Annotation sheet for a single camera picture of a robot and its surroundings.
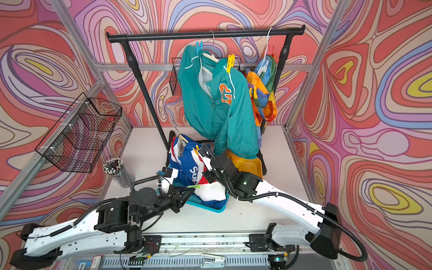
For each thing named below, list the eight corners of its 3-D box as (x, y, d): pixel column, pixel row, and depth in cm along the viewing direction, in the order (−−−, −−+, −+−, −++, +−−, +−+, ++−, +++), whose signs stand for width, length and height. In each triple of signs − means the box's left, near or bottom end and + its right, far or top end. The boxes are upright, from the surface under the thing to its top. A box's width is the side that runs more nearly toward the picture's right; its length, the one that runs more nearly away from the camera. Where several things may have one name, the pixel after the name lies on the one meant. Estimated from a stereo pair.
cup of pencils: (117, 188, 93) (99, 171, 79) (122, 175, 98) (107, 157, 84) (132, 188, 93) (117, 171, 79) (137, 175, 98) (123, 157, 84)
